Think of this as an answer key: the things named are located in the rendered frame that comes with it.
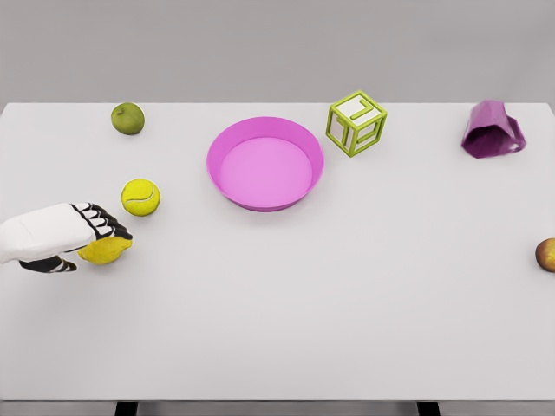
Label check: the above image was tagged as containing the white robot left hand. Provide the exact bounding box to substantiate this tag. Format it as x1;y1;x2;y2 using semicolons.
12;201;134;274

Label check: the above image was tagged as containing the yellow lemon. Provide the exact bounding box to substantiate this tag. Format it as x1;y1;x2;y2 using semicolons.
77;236;133;266

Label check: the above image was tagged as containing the pink plate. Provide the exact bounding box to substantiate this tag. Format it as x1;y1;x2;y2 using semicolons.
206;116;325;213

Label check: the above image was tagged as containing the yellow tennis ball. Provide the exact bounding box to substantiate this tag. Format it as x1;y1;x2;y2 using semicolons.
121;179;162;218

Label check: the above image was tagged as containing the green apple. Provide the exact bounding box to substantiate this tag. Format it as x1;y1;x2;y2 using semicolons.
110;101;146;136

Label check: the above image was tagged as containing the green and white letter cube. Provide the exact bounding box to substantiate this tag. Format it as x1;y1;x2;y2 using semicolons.
325;89;389;159

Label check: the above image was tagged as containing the purple mug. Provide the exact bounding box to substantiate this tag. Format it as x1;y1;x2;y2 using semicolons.
460;99;527;159

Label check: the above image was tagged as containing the brownish yellow fruit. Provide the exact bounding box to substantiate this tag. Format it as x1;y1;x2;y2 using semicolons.
535;237;555;273

